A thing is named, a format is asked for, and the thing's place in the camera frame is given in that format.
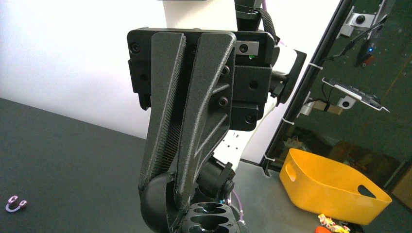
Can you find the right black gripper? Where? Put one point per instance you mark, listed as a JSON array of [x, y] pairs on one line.
[[202, 83]]

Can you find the black earbud charging case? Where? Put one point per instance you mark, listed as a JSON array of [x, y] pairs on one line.
[[161, 215]]

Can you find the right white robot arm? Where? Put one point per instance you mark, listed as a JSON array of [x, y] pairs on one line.
[[215, 178]]

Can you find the yellow plastic bin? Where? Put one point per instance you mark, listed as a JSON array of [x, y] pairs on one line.
[[323, 186]]

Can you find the purple earbud far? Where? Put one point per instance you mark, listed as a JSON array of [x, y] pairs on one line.
[[14, 204]]

